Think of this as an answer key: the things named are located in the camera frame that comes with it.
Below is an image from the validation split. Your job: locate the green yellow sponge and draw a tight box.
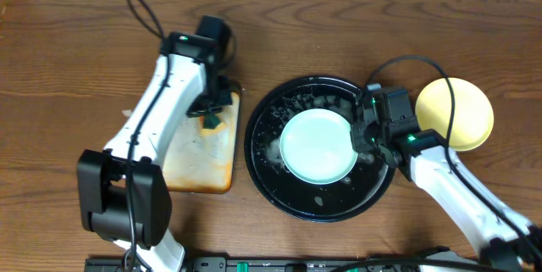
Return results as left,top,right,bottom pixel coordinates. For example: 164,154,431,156
201,114,226,137

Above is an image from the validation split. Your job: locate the light blue plate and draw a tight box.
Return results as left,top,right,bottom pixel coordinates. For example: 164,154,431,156
279,108,357,185

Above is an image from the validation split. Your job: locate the yellow plate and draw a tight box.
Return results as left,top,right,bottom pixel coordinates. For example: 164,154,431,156
415,78,495,152

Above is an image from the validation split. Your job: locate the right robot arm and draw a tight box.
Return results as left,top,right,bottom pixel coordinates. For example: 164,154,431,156
351,103,541,271

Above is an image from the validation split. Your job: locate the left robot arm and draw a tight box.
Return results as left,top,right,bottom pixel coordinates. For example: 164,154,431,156
76,31,233,271

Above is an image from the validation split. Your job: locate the round black tray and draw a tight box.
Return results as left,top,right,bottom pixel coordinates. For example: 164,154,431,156
244,75,395,222

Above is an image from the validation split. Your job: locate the rectangular soapy black tray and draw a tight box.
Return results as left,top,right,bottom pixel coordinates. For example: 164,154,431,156
163,83,241,194

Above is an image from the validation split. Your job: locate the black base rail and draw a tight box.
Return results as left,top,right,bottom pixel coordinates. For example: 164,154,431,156
83,247,476,272

